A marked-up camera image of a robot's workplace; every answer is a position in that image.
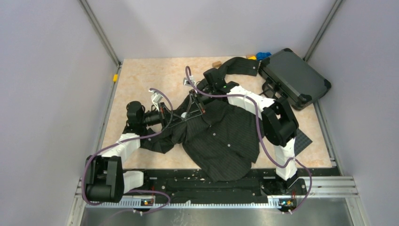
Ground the brown wooden block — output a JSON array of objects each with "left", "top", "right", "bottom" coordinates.
[{"left": 212, "top": 61, "right": 222, "bottom": 68}]

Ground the dark grey hard case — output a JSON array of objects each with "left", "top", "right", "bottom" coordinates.
[{"left": 258, "top": 48, "right": 332, "bottom": 111}]

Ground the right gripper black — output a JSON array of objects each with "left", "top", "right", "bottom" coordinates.
[{"left": 184, "top": 87, "right": 215, "bottom": 121}]

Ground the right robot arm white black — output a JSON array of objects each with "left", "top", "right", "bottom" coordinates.
[{"left": 185, "top": 66, "right": 299, "bottom": 194}]

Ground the blue toy piece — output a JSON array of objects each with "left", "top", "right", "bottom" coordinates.
[{"left": 256, "top": 52, "right": 271, "bottom": 61}]

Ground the dark grey studded baseplate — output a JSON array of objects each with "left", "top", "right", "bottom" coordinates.
[{"left": 294, "top": 129, "right": 313, "bottom": 156}]

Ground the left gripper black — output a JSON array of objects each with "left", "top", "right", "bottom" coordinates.
[{"left": 140, "top": 102, "right": 185, "bottom": 129}]

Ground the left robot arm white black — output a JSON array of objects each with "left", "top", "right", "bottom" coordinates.
[{"left": 81, "top": 89, "right": 174, "bottom": 205}]

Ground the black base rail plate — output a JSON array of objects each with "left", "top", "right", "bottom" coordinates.
[{"left": 92, "top": 168, "right": 340, "bottom": 207}]

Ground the black pinstriped shirt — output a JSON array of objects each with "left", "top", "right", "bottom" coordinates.
[{"left": 140, "top": 56, "right": 261, "bottom": 183}]

